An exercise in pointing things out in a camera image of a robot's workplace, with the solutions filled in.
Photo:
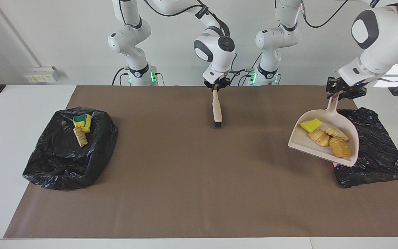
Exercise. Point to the black bag lined bin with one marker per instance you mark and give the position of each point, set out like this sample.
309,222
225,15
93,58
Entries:
57,162
378,155

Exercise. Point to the yellow sponge piece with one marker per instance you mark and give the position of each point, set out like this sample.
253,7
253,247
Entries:
310,125
78,119
87,125

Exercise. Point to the brown paper table mat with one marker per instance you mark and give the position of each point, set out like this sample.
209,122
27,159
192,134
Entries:
185,207

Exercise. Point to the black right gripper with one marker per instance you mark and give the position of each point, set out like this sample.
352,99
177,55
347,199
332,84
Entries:
217,82

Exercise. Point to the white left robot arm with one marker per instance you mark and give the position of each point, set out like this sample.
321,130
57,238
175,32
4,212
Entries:
382,38

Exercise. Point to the beige ridged foam piece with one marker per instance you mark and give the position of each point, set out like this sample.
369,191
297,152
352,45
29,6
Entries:
81,136

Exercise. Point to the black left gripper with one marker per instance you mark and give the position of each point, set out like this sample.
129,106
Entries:
344,88

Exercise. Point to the orange striped croissant piece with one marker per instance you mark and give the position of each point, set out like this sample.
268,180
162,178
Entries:
319,137

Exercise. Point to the white wall socket box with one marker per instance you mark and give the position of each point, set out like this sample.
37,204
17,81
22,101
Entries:
41,74

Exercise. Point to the beige plastic dustpan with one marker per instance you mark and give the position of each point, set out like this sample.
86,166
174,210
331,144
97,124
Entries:
309,145

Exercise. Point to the beige hand brush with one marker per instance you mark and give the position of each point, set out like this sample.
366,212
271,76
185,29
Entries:
217,107

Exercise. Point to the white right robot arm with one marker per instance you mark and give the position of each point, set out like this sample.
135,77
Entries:
216,52

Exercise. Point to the pale beige foam chunk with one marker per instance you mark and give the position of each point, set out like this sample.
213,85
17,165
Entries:
337,133

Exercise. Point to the brown bread roll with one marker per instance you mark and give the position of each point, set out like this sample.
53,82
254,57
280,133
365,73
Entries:
340,148

